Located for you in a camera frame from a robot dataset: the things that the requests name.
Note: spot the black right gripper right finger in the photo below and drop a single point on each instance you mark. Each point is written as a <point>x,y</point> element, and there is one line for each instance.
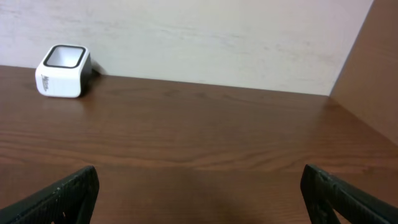
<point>326,195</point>

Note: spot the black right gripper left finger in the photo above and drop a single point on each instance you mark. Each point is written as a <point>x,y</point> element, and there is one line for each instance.
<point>69,200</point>

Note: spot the white barcode scanner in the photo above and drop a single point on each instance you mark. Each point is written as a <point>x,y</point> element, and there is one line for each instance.
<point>64,71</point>

